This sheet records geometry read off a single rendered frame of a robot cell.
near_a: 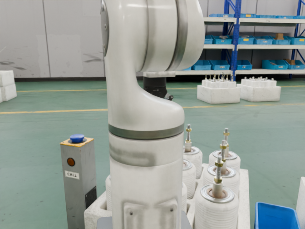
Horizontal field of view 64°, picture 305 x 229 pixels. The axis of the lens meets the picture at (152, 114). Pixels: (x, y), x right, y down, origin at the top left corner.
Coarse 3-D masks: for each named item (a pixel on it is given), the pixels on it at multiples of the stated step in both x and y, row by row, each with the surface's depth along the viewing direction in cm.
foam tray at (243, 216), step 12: (204, 168) 84; (240, 180) 76; (240, 192) 69; (96, 204) 64; (192, 204) 64; (240, 204) 64; (84, 216) 61; (96, 216) 60; (108, 216) 59; (192, 216) 59; (240, 216) 59; (192, 228) 58; (240, 228) 55
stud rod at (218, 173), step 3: (219, 156) 53; (219, 159) 53; (219, 162) 53; (216, 168) 54; (219, 168) 54; (216, 171) 54; (219, 171) 54; (216, 174) 54; (219, 174) 54; (216, 177) 54; (219, 177) 54
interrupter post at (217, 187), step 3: (213, 183) 55; (216, 183) 54; (219, 183) 54; (222, 183) 54; (213, 186) 55; (216, 186) 54; (219, 186) 54; (222, 186) 55; (213, 189) 55; (216, 189) 54; (219, 189) 54; (213, 192) 55; (216, 192) 54; (219, 192) 54; (216, 195) 55; (219, 195) 55
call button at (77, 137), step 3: (72, 135) 71; (75, 135) 71; (78, 135) 71; (81, 135) 71; (72, 138) 70; (75, 138) 70; (78, 138) 70; (81, 138) 70; (72, 141) 71; (75, 141) 70; (78, 141) 70
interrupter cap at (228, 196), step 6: (204, 186) 58; (210, 186) 58; (204, 192) 56; (210, 192) 56; (222, 192) 56; (228, 192) 56; (204, 198) 54; (210, 198) 53; (216, 198) 54; (222, 198) 54; (228, 198) 53
